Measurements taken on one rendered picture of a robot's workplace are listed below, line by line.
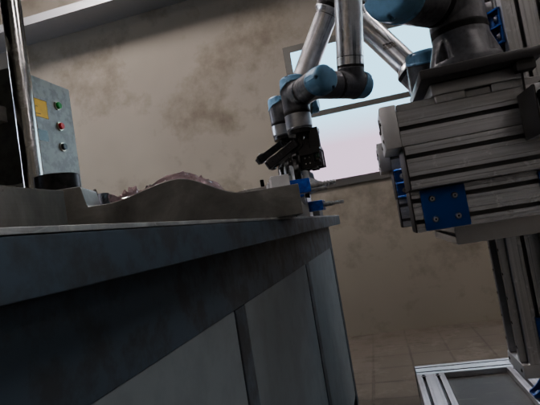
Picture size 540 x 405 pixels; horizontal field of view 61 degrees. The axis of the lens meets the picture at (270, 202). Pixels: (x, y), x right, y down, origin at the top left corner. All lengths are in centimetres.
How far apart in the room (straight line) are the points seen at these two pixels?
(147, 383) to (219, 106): 305
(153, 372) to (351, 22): 108
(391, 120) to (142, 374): 72
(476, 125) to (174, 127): 276
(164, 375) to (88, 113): 348
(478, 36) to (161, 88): 285
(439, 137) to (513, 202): 20
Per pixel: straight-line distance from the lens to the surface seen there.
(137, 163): 362
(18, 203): 58
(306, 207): 128
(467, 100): 102
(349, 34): 134
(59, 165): 189
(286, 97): 132
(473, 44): 105
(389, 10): 99
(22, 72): 167
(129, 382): 44
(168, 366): 50
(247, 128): 333
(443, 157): 99
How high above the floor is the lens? 78
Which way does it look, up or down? 4 degrees up
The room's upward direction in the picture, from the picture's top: 9 degrees counter-clockwise
